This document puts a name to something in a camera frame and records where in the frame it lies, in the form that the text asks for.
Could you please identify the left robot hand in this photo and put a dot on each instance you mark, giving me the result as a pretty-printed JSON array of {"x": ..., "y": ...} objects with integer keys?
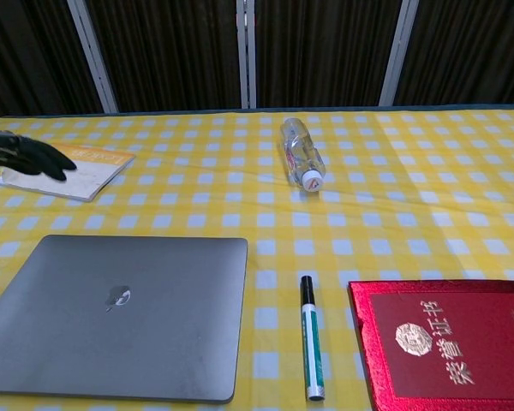
[{"x": 23, "y": 156}]

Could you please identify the silver laptop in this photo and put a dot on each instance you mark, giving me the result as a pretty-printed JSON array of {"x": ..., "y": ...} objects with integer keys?
[{"x": 115, "y": 317}]

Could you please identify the orange and white book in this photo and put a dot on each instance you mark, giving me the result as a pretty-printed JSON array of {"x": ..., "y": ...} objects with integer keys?
[{"x": 75, "y": 171}]

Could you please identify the black folding screen partition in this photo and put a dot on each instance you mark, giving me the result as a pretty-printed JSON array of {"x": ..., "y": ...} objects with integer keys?
[{"x": 257, "y": 51}]

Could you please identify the clear plastic water bottle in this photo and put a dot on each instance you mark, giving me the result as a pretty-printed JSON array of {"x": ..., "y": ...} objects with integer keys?
[{"x": 302, "y": 156}]

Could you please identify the green and white marker pen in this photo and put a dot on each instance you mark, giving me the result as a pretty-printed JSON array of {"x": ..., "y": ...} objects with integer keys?
[{"x": 311, "y": 338}]

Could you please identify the yellow checkered tablecloth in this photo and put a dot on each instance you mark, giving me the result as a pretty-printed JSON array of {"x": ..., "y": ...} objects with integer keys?
[{"x": 368, "y": 205}]

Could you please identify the red certificate folder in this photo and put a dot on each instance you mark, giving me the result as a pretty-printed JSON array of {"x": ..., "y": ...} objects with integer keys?
[{"x": 447, "y": 347}]

